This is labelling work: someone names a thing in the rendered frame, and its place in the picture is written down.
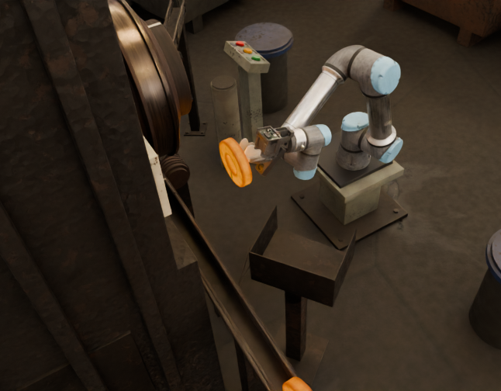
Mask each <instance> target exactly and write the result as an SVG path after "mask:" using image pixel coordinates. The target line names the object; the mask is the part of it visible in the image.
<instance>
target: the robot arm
mask: <svg viewBox="0 0 501 391"><path fill-rule="evenodd" d="M347 78H351V79H353V80H355V81H357V82H358V83H359V84H360V88H361V93H362V94H363V95H364V96H365V97H366V104H367V110H368V114H366V113H364V112H353V113H350V114H348V115H346V116H345V117H344V119H343V121H342V125H341V141H340V146H339V148H338V150H337V152H336V161H337V163H338V164H339V165H340V166H341V167H342V168H345V169H347V170H352V171H357V170H361V169H363V168H365V167H367V166H368V164H369V163H370V160H371V156H372V157H374V158H376V159H378V160H379V161H381V162H383V163H386V164H387V163H389V162H390V161H392V160H393V159H394V158H395V157H396V155H397V154H398V153H399V151H400V149H401V147H402V145H403V140H401V139H400V138H398V137H397V136H396V130H395V128H394V127H393V126H392V119H391V106H390V93H391V92H392V91H393V90H394V89H395V88H396V86H397V85H398V83H399V79H400V67H399V65H398V63H397V62H395V61H394V60H392V59H391V58H390V57H385V56H383V55H381V54H378V53H376V52H374V51H373V50H369V49H368V48H366V47H363V46H360V45H352V46H349V47H345V48H343V49H341V50H339V51H337V52H336V53H335V54H334V55H333V56H331V57H330V58H329V59H328V60H327V62H326V63H325V64H324V65H323V66H322V73H321V74H320V76H319V77H318V78H317V79H316V80H315V82H314V83H313V85H312V86H311V87H310V89H309V91H308V92H307V93H306V94H305V95H304V97H303V98H302V100H301V101H300V102H299V104H298V105H297V106H296V107H295V109H294V110H293V111H292V113H291V114H290V116H289V117H288V119H287V120H286V121H285V122H284V123H283V125H282V126H281V127H279V128H274V129H273V128H272V127H271V126H265V127H261V128H257V130H256V135H257V136H256V143H253V142H252V143H248V140H247V138H244V139H242V141H241V142H240V146H241V148H242V149H243V151H244V153H245V155H246V157H247V159H248V162H250V163H256V164H257V165H256V166H255V168H256V169H257V171H258V172H259V173H260V175H262V176H264V177H265V176H266V175H267V174H268V173H269V172H270V170H271V169H272V168H273V167H274V166H275V165H276V164H277V162H278V161H279V160H280V158H281V159H283V160H284V161H286V162H287V163H289V164H290V165H291V166H293V167H294V168H293V170H294V171H293V173H294V175H295V177H297V178H299V179H302V180H309V179H311V178H312V177H313V176H314V174H315V172H316V169H317V163H318V160H319V156H320V152H321V149H322V147H325V146H326V145H328V144H329V143H330V141H331V132H330V129H329V128H328V127H327V126H326V125H323V124H319V125H312V126H308V125H309V124H310V123H311V122H312V120H313V119H314V117H315V116H316V114H317V113H318V112H319V111H320V110H321V108H322V107H323V105H324V104H325V102H326V101H327V99H328V98H329V97H330V96H331V95H332V93H333V92H334V90H335V89H336V88H337V86H338V85H339V84H343V83H344V82H345V81H346V80H347ZM264 128H266V130H260V129H264Z"/></svg>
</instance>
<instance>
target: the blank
mask: <svg viewBox="0 0 501 391"><path fill-rule="evenodd" d="M219 152H220V155H221V158H222V161H223V164H224V166H225V168H226V170H227V172H228V174H229V176H230V177H231V179H232V180H233V181H234V183H235V184H236V185H238V186H239V187H244V186H245V185H248V184H250V183H251V182H252V173H251V167H250V164H249V162H248V159H247V157H246V155H245V153H244V151H243V149H242V148H241V146H240V145H239V144H238V143H237V142H236V141H235V140H234V139H233V138H231V137H229V138H227V139H225V140H222V141H221V142H220V143H219Z"/></svg>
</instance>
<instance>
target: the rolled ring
mask: <svg viewBox="0 0 501 391"><path fill-rule="evenodd" d="M282 390H283V391H312V390H311V389H310V387H309V386H308V385H307V384H306V383H305V382H303V381H302V380H301V379H300V378H298V377H292V378H291V379H290V380H288V381H287V382H285V383H284V384H283V386H282Z"/></svg>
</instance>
